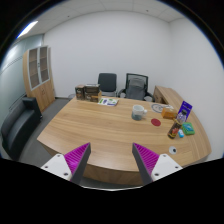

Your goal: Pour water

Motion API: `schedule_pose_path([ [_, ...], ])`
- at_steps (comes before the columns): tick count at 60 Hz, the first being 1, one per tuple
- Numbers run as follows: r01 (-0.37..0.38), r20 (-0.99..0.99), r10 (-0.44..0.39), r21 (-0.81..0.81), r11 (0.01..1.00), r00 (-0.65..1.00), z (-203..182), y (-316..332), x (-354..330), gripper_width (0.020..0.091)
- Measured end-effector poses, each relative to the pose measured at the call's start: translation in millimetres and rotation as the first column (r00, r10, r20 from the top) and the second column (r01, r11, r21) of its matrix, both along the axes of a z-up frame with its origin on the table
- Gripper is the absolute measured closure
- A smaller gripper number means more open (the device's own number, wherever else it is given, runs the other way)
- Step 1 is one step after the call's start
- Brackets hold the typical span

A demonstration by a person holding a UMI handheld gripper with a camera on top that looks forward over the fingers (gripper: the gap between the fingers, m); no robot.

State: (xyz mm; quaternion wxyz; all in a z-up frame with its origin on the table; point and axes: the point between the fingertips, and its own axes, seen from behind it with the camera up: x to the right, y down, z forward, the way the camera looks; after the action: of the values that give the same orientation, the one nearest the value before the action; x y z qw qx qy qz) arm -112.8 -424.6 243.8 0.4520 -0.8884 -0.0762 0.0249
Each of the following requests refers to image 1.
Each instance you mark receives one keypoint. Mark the brown cardboard box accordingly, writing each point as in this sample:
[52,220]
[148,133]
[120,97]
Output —
[168,113]

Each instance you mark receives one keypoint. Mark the light wooden box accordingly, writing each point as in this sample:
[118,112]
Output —
[93,97]

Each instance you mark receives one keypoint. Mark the mesh office chair with jacket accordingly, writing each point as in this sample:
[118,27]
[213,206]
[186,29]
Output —
[136,87]

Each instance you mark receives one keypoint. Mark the ceiling light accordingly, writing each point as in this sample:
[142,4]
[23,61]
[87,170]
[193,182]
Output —
[27,29]

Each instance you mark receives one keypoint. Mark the black office chair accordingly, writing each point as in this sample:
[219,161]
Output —
[107,81]

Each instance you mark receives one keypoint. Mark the wooden side desk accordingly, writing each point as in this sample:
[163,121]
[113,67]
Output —
[168,94]

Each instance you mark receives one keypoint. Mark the blue card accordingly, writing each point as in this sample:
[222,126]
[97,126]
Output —
[187,127]

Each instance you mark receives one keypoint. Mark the white and green leaflet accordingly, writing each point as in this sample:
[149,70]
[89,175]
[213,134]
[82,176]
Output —
[108,101]

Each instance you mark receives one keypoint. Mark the flat round red coaster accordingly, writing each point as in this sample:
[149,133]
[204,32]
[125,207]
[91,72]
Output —
[155,122]

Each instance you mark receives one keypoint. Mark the purple package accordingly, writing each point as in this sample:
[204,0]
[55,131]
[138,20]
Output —
[185,107]

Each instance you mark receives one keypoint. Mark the black sofa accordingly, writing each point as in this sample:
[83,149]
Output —
[18,128]

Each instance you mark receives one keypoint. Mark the wooden cabinet with glass doors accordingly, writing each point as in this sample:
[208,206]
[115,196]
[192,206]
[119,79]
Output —
[41,90]

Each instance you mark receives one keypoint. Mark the small brown box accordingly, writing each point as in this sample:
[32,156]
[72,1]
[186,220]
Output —
[79,92]

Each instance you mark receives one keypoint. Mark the grey patterned round disc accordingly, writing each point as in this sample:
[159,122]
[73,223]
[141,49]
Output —
[156,108]

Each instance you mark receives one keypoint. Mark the clear bottle with black cap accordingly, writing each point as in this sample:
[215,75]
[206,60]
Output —
[174,129]

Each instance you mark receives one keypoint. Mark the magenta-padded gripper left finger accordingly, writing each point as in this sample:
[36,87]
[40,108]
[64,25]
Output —
[56,165]

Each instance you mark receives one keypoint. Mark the green cloth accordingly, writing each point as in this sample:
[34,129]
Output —
[190,132]

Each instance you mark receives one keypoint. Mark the white and grey mug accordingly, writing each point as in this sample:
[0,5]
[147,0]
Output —
[137,112]

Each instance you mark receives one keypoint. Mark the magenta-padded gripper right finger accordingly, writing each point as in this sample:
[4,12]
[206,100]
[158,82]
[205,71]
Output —
[166,165]

